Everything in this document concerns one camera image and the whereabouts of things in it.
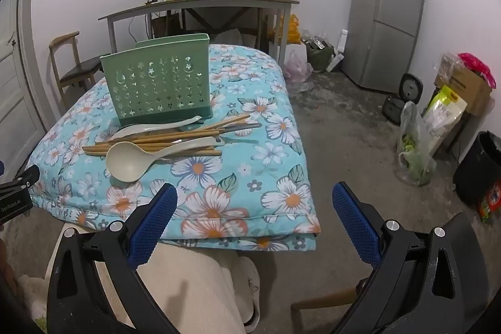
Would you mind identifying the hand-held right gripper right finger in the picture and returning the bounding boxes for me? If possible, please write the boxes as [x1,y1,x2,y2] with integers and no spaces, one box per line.
[331,181,496,334]

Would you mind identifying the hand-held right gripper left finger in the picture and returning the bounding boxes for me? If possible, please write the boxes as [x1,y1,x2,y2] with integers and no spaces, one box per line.
[46,183,178,334]

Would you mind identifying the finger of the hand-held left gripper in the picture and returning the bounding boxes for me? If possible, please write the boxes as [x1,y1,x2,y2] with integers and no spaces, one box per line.
[0,161,40,198]

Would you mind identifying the metal spoon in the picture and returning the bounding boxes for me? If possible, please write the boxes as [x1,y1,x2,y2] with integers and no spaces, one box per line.
[106,136,226,183]

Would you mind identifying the bundle of bamboo chopsticks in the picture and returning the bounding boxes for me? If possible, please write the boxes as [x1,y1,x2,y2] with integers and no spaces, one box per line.
[82,113,251,158]

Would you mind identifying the white plastic spoon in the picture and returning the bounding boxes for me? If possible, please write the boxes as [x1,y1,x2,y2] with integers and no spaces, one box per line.
[107,115,203,142]

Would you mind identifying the green perforated utensil holder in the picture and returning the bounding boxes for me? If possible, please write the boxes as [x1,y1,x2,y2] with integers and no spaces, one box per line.
[100,33,214,127]

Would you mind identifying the person's cream fleece robe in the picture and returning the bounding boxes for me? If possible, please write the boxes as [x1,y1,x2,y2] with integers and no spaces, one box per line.
[12,224,261,334]

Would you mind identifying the clear bag of vegetables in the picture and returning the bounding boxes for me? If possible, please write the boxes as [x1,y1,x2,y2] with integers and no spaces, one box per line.
[396,101,437,187]

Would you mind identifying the white panel door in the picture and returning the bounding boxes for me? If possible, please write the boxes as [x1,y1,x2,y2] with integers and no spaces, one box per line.
[0,0,48,178]

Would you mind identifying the blue floral blanket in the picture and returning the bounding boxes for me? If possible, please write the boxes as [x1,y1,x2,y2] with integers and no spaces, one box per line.
[25,44,322,252]

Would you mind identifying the wooden chair with dark seat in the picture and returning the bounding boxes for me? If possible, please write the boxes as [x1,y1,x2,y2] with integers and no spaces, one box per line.
[49,31,106,110]

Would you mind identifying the grey slim utensil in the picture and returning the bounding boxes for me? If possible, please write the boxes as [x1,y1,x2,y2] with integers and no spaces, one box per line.
[219,123,262,132]

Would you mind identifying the black trash bin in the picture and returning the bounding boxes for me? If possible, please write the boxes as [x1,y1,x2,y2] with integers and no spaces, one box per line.
[453,131,501,207]

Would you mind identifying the red printed packet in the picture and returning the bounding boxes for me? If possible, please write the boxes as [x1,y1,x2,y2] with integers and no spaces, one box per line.
[478,185,501,225]

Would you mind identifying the yellow-green rice sack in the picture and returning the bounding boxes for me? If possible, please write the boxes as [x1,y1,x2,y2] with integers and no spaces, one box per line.
[422,85,468,158]

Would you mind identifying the black rice cooker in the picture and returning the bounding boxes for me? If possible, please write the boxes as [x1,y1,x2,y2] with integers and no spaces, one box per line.
[381,73,423,123]

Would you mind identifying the pale pink plastic bag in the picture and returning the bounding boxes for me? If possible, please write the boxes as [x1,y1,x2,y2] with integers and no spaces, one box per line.
[284,49,314,81]

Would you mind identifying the dark green bag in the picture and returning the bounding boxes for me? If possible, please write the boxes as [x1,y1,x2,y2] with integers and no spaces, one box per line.
[305,37,335,72]

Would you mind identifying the white plastic container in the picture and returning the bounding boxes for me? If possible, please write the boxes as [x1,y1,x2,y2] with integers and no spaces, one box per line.
[327,29,349,73]

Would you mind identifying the brown cardboard box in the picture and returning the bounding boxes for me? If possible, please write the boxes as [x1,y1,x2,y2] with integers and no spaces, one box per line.
[434,66,492,116]

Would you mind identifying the flat brown cardboard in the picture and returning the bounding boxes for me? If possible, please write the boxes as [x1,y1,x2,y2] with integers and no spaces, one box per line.
[151,11,183,39]

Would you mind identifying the silver refrigerator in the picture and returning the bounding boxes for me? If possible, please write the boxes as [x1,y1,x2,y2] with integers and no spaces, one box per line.
[340,0,426,89]

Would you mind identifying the yellow plastic bag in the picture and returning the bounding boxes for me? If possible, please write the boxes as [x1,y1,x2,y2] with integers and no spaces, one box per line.
[274,14,302,44]

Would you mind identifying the grey metal-leg table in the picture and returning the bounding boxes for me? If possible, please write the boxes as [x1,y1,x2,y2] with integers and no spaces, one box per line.
[98,0,300,64]

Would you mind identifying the wooden stool frame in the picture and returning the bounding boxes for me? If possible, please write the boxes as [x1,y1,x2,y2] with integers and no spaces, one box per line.
[292,279,369,321]

